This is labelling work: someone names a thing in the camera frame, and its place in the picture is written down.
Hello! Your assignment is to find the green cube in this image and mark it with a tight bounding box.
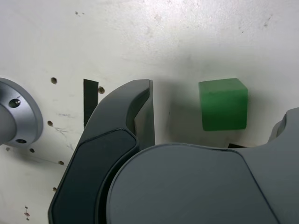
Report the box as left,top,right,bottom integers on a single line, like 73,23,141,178
198,77,248,132

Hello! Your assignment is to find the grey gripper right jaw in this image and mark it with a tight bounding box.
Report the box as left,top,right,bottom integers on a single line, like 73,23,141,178
104,107,299,224

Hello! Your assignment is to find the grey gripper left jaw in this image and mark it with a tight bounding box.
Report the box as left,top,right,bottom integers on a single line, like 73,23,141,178
48,78,157,224

